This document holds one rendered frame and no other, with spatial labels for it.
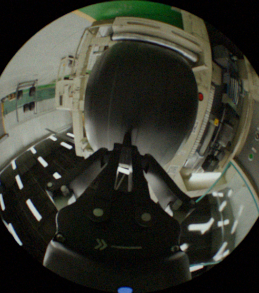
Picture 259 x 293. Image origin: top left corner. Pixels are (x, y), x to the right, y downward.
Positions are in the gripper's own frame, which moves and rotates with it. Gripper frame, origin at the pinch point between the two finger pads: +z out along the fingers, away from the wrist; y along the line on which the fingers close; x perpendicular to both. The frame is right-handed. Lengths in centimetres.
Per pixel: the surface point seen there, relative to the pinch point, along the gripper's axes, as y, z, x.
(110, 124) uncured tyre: -3.8, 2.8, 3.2
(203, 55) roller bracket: 22.4, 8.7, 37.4
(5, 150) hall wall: -1139, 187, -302
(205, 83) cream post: 33.4, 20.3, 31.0
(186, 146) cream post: 32.9, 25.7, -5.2
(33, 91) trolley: -491, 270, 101
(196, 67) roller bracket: 22.5, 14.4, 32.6
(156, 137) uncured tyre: 6.3, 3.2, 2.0
